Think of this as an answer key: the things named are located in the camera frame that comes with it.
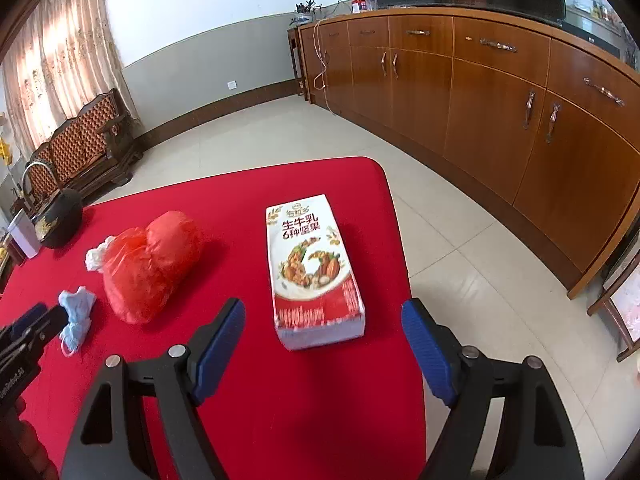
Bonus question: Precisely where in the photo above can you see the coat rack with yellow garment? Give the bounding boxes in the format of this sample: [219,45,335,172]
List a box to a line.
[0,110,13,167]

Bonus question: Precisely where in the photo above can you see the thin hanging rope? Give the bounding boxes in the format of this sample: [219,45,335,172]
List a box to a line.
[312,21,333,111]

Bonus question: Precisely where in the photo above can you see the white crumpled tissue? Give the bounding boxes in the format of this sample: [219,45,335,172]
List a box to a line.
[85,236,118,273]

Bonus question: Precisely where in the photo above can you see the red tablecloth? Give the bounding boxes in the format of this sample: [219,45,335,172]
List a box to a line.
[0,156,427,480]

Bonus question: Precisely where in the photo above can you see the red plastic bag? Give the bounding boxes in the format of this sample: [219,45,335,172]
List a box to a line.
[101,211,203,325]

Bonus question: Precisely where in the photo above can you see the row of small bottles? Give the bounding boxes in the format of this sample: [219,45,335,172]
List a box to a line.
[565,0,636,26]

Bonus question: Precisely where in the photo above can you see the wooden framed picture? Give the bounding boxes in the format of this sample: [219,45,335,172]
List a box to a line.
[587,240,640,363]

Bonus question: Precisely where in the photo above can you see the white tin box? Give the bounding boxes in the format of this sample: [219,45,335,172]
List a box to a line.
[6,209,41,259]

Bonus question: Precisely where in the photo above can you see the small potted plant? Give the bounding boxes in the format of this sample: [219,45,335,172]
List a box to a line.
[289,0,321,27]

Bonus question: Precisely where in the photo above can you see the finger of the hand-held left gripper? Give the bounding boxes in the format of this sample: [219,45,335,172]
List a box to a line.
[24,305,69,357]
[9,302,49,339]

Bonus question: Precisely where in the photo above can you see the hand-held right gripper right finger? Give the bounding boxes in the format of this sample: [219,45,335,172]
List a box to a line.
[400,297,583,480]

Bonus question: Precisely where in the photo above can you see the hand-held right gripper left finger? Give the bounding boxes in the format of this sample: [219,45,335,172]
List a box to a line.
[60,297,247,480]

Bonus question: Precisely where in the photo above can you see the light blue face mask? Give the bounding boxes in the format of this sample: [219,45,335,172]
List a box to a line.
[57,286,97,357]

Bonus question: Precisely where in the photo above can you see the black iron teapot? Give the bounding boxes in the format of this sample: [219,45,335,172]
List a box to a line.
[21,160,83,249]

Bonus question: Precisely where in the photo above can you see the person's left hand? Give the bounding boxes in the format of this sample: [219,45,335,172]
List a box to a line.
[0,395,58,480]

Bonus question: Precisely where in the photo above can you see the long wooden sideboard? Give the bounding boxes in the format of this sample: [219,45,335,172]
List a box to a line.
[298,8,640,301]

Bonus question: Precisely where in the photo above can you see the wooden bench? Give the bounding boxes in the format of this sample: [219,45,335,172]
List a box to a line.
[22,87,143,206]

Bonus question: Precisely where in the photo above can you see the red and white milk carton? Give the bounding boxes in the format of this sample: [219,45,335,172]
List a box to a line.
[265,193,367,352]

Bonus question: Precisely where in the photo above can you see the patterned beige curtain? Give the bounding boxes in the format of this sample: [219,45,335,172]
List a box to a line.
[0,0,126,153]

